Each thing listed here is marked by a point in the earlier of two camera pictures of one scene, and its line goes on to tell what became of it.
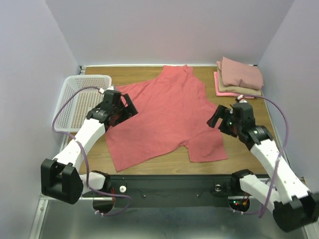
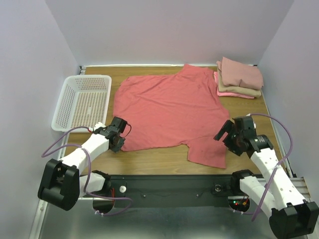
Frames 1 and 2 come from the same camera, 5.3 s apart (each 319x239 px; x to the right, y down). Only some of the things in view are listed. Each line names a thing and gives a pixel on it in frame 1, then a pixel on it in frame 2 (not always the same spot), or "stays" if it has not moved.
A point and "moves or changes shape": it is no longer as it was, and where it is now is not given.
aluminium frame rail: [76, 217] stays
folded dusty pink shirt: [237, 73] stays
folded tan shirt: [240, 90] stays
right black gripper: [225, 122] → [230, 135]
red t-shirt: [174, 110] moves or changes shape
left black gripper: [130, 110] → [116, 149]
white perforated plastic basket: [76, 111] stays
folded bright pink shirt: [219, 93] stays
